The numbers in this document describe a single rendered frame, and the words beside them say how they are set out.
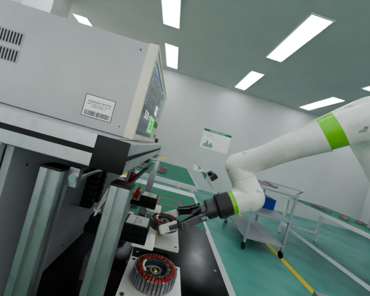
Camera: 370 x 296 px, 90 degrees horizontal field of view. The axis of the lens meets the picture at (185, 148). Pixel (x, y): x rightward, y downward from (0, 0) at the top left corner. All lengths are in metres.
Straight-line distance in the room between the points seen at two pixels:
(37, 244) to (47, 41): 0.37
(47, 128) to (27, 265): 0.20
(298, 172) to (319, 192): 1.00
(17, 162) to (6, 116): 0.07
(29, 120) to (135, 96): 0.19
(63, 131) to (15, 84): 0.24
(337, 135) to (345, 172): 7.44
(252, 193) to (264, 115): 5.86
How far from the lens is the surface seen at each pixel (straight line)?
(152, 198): 0.72
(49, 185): 0.33
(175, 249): 0.74
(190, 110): 5.92
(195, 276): 0.67
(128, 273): 0.59
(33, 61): 0.51
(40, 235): 0.35
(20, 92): 0.51
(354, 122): 0.71
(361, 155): 0.88
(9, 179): 0.36
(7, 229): 0.41
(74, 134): 0.29
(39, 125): 0.31
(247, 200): 0.75
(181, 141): 5.80
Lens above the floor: 1.13
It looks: level
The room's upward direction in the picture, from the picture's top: 16 degrees clockwise
